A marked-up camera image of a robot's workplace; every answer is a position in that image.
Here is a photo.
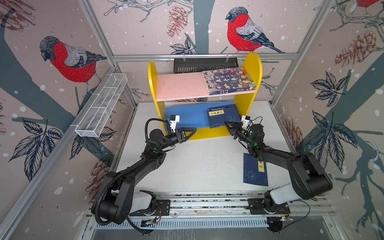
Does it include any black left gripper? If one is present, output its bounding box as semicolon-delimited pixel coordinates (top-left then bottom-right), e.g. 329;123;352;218
159;129;196;152

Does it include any navy book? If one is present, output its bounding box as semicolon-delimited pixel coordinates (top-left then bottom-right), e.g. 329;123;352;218
243;153;269;187
207;104;241;129

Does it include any colourful portrait cover book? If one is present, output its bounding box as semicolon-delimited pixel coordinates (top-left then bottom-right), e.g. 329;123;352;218
202;68;256;96

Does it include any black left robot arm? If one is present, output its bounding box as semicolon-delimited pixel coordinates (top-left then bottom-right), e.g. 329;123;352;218
92;128;197;226

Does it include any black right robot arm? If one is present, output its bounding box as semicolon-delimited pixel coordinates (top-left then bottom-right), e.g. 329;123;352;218
225;121;333;213

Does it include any yellow wooden bookshelf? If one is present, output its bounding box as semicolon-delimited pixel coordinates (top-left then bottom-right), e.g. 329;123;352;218
147;52;264;141

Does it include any black mesh tray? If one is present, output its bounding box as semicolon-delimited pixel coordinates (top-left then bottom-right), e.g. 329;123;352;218
174;58;239;74

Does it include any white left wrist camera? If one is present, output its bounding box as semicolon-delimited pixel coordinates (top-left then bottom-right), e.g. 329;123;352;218
168;115;180;133

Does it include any aluminium rail base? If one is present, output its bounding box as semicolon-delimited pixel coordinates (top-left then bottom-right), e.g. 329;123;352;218
80;190;334;232

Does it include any white wire mesh basket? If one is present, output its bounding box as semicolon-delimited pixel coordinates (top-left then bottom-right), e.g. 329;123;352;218
75;73;128;138

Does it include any aluminium horizontal frame bar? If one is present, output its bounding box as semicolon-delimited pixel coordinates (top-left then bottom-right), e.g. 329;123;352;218
113;53;298;63

